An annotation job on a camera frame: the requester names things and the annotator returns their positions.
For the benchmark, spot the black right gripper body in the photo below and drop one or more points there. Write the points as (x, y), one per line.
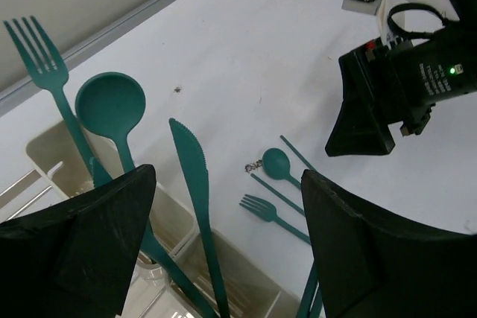
(435, 60)

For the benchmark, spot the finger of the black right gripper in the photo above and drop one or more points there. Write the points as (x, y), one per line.
(360, 128)

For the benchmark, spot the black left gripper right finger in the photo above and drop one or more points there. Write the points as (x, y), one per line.
(374, 263)

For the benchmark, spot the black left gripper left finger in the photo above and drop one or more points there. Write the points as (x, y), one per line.
(74, 240)

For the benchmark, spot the teal spoon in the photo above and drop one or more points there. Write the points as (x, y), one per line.
(277, 166)
(110, 105)

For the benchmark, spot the clear dish rack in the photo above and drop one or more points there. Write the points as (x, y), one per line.
(93, 288)

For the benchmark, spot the small teal fork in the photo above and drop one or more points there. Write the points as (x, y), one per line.
(267, 212)

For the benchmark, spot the cream utensil holder near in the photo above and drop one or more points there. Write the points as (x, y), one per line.
(250, 293)

